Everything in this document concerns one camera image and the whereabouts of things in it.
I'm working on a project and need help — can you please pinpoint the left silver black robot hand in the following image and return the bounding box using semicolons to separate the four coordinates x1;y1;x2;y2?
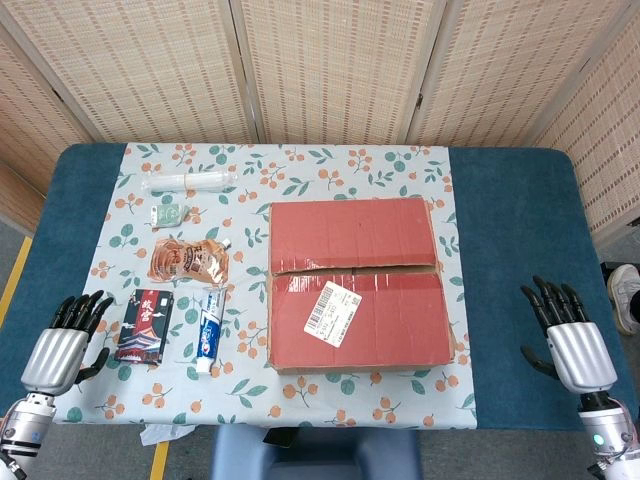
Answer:
20;289;115;396

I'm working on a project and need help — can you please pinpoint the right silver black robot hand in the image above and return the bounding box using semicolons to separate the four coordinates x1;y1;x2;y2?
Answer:
519;274;619;394

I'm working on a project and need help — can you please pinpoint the red cardboard box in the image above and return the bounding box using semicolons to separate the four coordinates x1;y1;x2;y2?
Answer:
266;196;457;376

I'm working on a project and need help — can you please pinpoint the white sneaker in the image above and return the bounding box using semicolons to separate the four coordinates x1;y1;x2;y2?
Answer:
607;264;640;336

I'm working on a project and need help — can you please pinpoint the black red printed carton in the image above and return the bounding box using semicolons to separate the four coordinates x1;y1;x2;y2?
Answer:
113;288;175;366

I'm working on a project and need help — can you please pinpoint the blue white toothpaste tube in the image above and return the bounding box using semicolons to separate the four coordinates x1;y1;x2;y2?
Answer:
195;285;227;375

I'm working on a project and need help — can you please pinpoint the orange spouted sauce pouch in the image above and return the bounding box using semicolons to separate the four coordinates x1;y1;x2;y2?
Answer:
148;237;234;285

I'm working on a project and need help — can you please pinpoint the small green packet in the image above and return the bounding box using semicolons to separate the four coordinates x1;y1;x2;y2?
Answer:
149;202;192;229

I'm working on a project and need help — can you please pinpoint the clear plastic tube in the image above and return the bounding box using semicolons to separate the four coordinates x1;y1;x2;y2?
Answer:
140;169;237;195

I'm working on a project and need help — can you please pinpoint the blue grey chair seat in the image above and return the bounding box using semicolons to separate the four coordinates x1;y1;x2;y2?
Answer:
213;427;421;480

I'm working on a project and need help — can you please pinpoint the floral patterned tablecloth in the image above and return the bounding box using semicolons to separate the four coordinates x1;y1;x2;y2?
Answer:
52;142;479;430

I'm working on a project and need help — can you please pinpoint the bamboo folding screen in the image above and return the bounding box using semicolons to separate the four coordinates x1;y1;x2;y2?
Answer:
0;0;640;236

